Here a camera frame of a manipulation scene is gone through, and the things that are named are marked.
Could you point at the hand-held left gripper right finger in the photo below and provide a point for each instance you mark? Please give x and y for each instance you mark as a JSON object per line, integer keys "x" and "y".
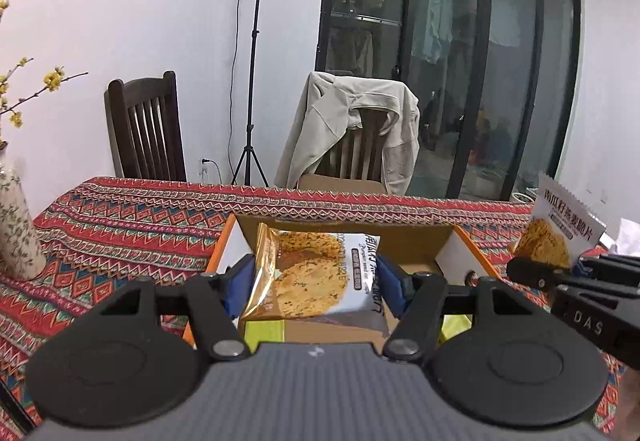
{"x": 392, "y": 292}

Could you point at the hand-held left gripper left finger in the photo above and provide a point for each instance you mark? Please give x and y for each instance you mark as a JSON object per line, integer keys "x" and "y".
{"x": 241, "y": 287}

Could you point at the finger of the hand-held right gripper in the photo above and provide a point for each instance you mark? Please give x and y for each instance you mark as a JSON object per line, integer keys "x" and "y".
{"x": 537, "y": 273}
{"x": 600, "y": 266}

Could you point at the white cookie snack packet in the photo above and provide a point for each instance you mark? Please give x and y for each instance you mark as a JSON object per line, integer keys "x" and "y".
{"x": 560, "y": 216}

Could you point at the gold cookie snack packet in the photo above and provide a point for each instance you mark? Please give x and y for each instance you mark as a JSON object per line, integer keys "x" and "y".
{"x": 310, "y": 276}

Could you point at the orange cardboard box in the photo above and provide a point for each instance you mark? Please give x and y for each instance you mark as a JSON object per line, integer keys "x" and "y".
{"x": 350, "y": 232}

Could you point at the yellow-green packet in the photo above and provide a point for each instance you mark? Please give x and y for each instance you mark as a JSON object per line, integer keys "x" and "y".
{"x": 265, "y": 333}
{"x": 455, "y": 331}

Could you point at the small white floor object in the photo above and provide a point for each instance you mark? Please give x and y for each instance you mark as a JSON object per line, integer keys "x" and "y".
{"x": 525, "y": 196}

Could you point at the brown wooden chair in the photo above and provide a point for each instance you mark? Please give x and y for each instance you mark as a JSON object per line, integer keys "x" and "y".
{"x": 350, "y": 156}

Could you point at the red patterned tablecloth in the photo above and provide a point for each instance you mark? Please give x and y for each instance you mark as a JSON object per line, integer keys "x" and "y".
{"x": 100, "y": 231}

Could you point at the black-framed glass sliding door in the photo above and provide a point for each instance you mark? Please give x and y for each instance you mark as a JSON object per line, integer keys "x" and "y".
{"x": 450, "y": 131}

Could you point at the beige jacket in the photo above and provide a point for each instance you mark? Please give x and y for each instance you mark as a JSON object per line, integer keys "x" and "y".
{"x": 330, "y": 111}

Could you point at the dark wooden chair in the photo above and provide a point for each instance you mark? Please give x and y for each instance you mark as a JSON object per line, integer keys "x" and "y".
{"x": 145, "y": 91}

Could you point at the floral ceramic vase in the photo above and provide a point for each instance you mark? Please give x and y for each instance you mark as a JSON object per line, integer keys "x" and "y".
{"x": 20, "y": 231}

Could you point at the black light stand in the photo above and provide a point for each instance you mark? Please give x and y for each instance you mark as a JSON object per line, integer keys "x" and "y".
{"x": 256, "y": 21}

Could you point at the hanging light blue garment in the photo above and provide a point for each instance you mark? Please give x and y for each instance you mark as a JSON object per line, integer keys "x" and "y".
{"x": 432, "y": 16}

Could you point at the yellow flower branches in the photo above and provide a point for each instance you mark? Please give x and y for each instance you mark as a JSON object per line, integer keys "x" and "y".
{"x": 52, "y": 80}

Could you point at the white wall socket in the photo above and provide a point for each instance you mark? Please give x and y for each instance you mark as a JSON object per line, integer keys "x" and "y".
{"x": 204, "y": 171}

